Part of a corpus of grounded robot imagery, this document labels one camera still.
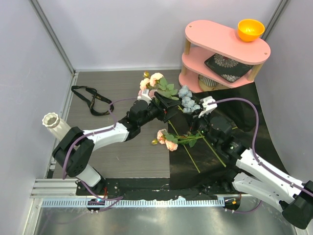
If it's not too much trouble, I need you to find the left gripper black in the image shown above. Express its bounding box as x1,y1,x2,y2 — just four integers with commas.
138,93,180,127

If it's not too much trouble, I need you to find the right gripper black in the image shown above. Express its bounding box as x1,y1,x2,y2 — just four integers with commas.
183,108,219,147

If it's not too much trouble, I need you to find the blue hydrangea stem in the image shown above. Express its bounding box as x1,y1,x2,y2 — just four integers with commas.
178,85,226,167

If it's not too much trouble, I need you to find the pink rose stem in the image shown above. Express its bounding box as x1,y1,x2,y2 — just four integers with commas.
139,71,201,173
151,129,201,152

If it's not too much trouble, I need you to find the black wrapping paper sheet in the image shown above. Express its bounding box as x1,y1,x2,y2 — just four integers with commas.
169,83,287,179

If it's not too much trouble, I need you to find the black ribbon with gold lettering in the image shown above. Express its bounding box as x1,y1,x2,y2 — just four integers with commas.
70,85,115,116

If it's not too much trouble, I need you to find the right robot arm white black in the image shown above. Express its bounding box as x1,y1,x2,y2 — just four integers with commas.
190,115,313,230

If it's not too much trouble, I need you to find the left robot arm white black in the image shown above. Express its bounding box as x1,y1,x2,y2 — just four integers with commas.
52,92,181,195

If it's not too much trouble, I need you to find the white ribbed vase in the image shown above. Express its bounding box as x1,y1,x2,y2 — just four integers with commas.
42,113,71,142

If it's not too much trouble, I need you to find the beige ceramic bowl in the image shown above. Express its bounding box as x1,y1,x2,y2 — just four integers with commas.
198,74,221,91

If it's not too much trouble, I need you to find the black floral square plate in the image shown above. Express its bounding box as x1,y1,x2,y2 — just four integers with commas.
204,53,253,83

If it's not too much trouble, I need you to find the pink three-tier shelf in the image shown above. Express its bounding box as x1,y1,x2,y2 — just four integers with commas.
179,20,271,93

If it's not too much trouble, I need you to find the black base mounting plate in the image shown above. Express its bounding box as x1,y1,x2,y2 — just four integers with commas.
91,175,239,201

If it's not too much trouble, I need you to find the orange plastic bowl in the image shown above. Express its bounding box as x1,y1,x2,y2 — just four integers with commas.
237,19,265,42

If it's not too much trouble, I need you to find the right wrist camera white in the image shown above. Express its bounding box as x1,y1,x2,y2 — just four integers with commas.
198,96,217,118

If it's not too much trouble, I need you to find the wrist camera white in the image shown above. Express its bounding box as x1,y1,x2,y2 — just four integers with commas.
137,89,152,103
198,96,217,118

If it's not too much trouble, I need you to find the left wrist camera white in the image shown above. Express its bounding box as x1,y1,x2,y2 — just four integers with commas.
137,89,152,103

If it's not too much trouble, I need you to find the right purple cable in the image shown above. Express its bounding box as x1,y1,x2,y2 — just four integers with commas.
207,97,309,215

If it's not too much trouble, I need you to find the purple cable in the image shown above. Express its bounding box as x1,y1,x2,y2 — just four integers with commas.
62,97,142,212
207,97,309,215

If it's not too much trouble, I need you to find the white slotted cable duct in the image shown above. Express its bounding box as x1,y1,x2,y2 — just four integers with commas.
42,197,224,208

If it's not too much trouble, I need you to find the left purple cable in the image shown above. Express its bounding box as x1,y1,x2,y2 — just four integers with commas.
62,97,142,212

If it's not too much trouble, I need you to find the aluminium frame rail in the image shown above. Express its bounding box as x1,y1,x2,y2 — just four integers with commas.
28,0,79,199

